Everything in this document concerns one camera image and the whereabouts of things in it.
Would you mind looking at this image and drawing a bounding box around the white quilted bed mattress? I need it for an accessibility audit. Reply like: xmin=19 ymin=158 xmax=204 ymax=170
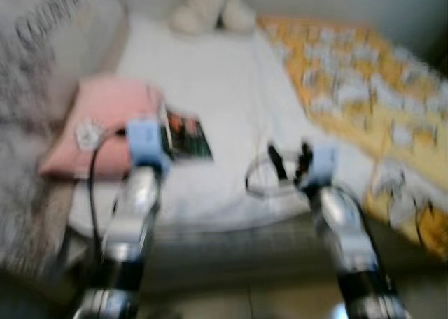
xmin=66 ymin=15 xmax=448 ymax=292

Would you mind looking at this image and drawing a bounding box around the white plush toy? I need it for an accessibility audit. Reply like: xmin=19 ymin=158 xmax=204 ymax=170
xmin=171 ymin=0 xmax=256 ymax=34

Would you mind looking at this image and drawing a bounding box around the pink pillow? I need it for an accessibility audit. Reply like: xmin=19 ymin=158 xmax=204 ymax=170
xmin=38 ymin=78 xmax=165 ymax=180

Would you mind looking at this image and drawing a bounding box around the yellow cartoon blanket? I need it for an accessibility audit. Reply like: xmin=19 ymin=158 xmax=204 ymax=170
xmin=259 ymin=15 xmax=448 ymax=260

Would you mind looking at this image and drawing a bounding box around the dark red green book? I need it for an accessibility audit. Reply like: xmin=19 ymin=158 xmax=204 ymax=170
xmin=160 ymin=106 xmax=214 ymax=162

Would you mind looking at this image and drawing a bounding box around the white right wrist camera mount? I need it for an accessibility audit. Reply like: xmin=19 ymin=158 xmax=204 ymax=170
xmin=304 ymin=146 xmax=340 ymax=190

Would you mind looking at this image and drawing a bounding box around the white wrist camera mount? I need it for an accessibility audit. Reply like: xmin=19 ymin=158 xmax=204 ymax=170
xmin=304 ymin=146 xmax=340 ymax=190
xmin=126 ymin=118 xmax=169 ymax=169

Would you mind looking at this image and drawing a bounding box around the grey floral patterned cloth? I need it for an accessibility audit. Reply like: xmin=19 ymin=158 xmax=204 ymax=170
xmin=0 ymin=0 xmax=92 ymax=278

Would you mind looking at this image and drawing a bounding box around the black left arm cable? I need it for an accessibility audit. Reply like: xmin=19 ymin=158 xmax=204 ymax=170
xmin=87 ymin=129 xmax=130 ymax=264

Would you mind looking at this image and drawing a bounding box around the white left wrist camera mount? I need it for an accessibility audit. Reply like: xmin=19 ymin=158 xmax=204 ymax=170
xmin=126 ymin=118 xmax=169 ymax=169

